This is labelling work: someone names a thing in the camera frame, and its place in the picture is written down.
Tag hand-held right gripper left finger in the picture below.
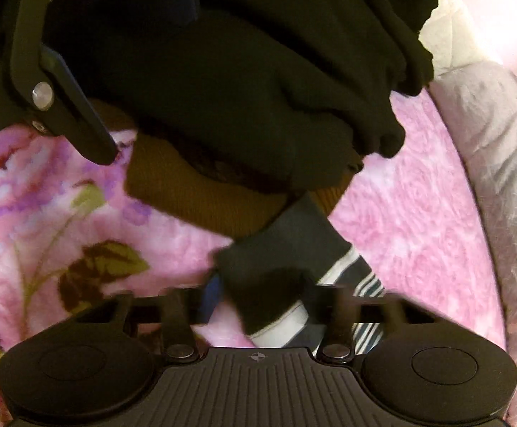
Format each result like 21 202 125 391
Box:
74 276 223 362

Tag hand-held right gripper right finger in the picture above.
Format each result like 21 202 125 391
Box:
305 282 439 362

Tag striped navy sweater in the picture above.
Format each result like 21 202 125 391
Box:
214 193 386 350

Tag black garment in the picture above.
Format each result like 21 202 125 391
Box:
45 0 446 196

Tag pink floral fleece blanket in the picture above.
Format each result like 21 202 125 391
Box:
0 125 259 410

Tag brown garment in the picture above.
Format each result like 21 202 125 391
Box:
85 98 352 238

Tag grey pillow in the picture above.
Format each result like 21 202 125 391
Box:
429 62 517 410

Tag white quilted pillow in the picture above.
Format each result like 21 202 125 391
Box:
418 0 503 83

